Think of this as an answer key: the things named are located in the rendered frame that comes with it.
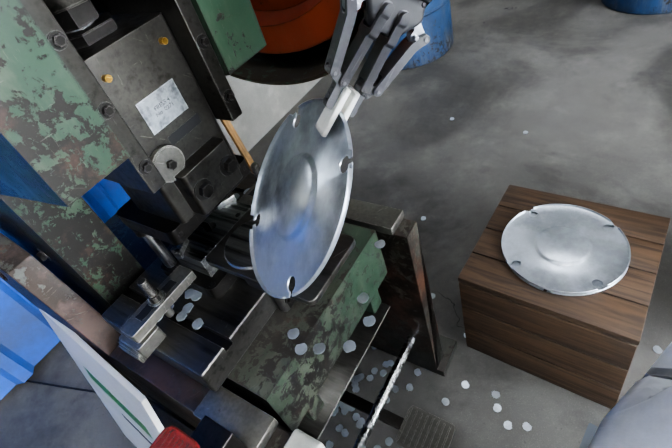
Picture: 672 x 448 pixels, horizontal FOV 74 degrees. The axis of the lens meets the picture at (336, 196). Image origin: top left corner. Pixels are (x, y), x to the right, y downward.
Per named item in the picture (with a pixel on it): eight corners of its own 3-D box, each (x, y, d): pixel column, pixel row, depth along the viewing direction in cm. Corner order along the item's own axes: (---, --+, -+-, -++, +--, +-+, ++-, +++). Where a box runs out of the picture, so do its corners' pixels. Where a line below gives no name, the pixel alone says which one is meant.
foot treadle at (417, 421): (458, 433, 110) (456, 425, 107) (443, 474, 105) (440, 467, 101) (278, 346, 141) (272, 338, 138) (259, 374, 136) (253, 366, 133)
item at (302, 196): (259, 147, 81) (255, 146, 81) (352, 61, 59) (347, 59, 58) (247, 309, 70) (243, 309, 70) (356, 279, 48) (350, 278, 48)
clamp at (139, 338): (208, 287, 86) (182, 253, 79) (143, 363, 77) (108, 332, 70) (187, 278, 89) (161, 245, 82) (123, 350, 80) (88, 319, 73)
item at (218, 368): (346, 211, 100) (340, 192, 96) (216, 393, 76) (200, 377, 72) (250, 188, 116) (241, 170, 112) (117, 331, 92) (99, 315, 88)
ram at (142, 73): (260, 169, 77) (177, -2, 58) (202, 231, 69) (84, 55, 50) (194, 156, 87) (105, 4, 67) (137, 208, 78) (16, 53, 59)
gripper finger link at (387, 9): (398, 7, 51) (389, 1, 50) (347, 91, 55) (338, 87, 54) (383, -1, 54) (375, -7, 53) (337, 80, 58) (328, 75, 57)
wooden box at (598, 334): (644, 297, 134) (670, 217, 112) (614, 411, 115) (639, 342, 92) (509, 256, 157) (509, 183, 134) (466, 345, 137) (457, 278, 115)
